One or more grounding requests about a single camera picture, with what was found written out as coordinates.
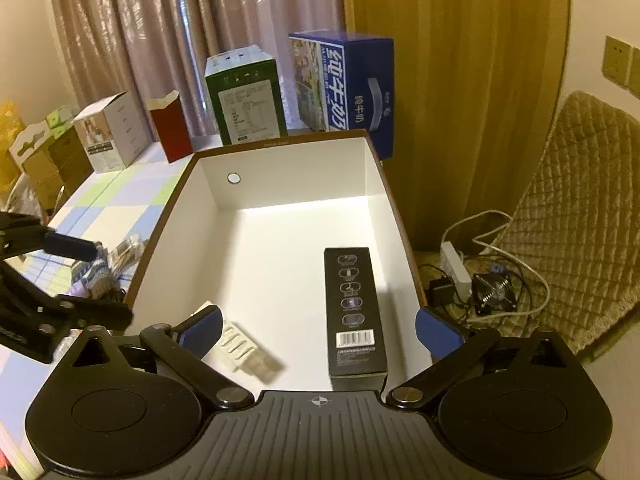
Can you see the pink curtain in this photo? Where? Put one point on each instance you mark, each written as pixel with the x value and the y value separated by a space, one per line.
pixel 150 35

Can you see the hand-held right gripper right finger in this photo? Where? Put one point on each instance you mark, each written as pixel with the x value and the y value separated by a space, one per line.
pixel 437 334

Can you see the black power adapter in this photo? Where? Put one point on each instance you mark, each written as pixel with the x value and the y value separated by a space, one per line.
pixel 441 292

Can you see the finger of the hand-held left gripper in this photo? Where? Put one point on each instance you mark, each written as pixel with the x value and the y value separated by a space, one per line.
pixel 92 312
pixel 67 246

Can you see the green and white tissue box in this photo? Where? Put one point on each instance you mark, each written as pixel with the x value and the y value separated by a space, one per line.
pixel 61 120

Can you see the black product box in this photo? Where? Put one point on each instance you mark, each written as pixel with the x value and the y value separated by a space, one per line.
pixel 355 285

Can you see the white cardboard box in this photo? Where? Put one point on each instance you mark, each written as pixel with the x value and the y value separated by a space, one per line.
pixel 115 135

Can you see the beige wall socket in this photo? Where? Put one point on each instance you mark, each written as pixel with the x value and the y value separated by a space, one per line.
pixel 620 62

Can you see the clear plastic packet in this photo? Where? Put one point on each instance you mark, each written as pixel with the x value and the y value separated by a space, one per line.
pixel 126 255

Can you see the yellow plastic bag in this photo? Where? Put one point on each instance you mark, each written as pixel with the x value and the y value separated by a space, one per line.
pixel 10 145

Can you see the white storage box brown outside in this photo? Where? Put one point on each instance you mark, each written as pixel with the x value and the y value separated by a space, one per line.
pixel 280 220

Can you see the brown wooden wardrobe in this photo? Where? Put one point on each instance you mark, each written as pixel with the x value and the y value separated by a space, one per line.
pixel 475 85

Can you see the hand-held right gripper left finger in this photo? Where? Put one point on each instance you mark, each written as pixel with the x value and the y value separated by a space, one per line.
pixel 202 331

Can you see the quilted beige chair cushion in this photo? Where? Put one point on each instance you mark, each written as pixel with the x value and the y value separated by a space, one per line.
pixel 580 210

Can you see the white power strip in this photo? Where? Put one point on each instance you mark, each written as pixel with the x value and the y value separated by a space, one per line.
pixel 456 266

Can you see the brown carton with white flap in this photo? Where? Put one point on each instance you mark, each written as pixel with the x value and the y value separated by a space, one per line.
pixel 45 160

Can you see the white ribbed plastic piece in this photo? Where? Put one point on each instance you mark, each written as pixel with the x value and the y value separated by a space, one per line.
pixel 246 349

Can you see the blue milk carton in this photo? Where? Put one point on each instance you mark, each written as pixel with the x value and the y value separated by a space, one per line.
pixel 350 85

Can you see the small black fan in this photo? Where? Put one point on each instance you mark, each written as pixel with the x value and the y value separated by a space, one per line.
pixel 495 294

